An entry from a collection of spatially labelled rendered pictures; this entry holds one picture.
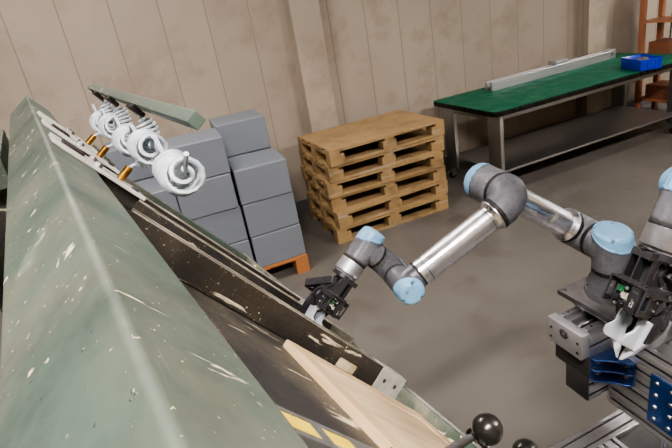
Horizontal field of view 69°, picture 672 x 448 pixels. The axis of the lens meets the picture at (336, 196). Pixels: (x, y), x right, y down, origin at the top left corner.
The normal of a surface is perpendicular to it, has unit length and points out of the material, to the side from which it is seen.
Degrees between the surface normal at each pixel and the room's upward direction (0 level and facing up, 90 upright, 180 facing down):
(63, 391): 37
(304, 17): 90
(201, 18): 90
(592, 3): 90
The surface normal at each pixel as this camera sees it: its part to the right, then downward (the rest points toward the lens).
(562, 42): 0.39, 0.28
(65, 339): -0.62, -0.54
